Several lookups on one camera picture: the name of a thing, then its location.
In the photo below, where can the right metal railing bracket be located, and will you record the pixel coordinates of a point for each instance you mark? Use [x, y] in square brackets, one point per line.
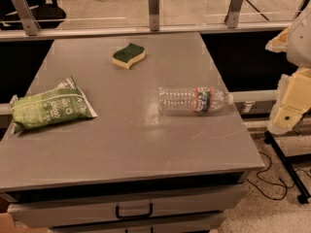
[233, 13]

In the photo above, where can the clear plastic water bottle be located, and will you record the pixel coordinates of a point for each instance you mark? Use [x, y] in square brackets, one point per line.
[184, 101]

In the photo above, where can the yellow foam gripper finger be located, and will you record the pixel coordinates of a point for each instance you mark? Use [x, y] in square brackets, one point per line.
[293, 101]
[279, 43]

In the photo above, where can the black office chair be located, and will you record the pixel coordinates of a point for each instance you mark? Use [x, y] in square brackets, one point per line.
[46, 12]

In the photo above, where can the metal railing bracket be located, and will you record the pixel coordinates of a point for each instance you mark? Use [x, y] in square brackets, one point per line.
[29, 24]
[154, 15]
[233, 13]

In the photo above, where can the lower grey drawer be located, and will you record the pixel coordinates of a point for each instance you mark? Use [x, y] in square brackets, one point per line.
[162, 224]

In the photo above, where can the middle metal railing bracket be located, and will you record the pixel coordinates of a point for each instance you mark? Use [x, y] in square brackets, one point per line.
[154, 15]

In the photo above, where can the green snack bag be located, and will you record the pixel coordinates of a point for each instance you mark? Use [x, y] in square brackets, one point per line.
[66, 102]

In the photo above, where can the black stand leg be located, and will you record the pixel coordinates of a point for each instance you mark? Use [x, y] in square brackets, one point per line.
[288, 161]

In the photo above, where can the green and yellow sponge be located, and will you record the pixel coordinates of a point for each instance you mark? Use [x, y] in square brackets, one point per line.
[128, 56]

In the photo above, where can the grey drawer with black handle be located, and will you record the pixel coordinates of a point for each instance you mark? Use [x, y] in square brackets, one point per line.
[127, 206]

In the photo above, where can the left metal railing bracket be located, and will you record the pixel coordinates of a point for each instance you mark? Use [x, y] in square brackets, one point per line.
[29, 24]

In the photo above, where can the cardboard box corner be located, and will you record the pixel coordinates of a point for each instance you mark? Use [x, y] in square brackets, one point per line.
[7, 225]

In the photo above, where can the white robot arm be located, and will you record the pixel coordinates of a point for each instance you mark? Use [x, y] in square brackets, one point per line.
[299, 41]

